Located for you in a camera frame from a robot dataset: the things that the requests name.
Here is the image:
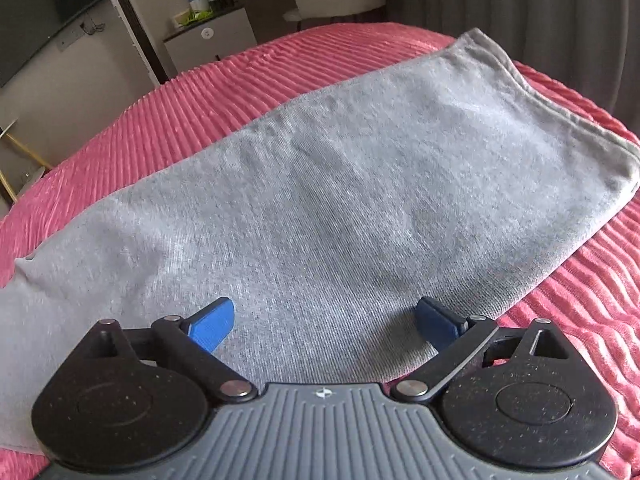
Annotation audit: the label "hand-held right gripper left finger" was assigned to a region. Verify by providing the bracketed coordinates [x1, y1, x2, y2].
[82, 297, 258, 404]

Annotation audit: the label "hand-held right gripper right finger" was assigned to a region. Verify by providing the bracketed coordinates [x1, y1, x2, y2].
[391, 296, 573, 405]

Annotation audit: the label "grey pants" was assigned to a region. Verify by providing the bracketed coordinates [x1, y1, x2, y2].
[0, 27, 640, 456]

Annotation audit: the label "pink ribbed blanket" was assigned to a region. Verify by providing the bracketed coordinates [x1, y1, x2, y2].
[0, 22, 640, 480]

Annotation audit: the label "yellow-legged side table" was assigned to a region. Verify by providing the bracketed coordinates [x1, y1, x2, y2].
[0, 119, 55, 203]

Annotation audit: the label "white cabinet with dark top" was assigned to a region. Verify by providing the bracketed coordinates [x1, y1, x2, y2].
[164, 6, 259, 75]

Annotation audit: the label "tall white panel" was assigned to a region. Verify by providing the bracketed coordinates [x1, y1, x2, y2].
[104, 0, 153, 83]

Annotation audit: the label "green tray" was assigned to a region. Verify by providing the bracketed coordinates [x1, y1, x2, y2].
[172, 11, 213, 29]

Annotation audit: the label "grey curtain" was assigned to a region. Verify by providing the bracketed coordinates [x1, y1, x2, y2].
[384, 0, 623, 111]

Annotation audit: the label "black television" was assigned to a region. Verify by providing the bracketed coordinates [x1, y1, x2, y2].
[0, 0, 110, 89]

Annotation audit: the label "wall socket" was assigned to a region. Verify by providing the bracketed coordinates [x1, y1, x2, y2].
[56, 27, 85, 52]

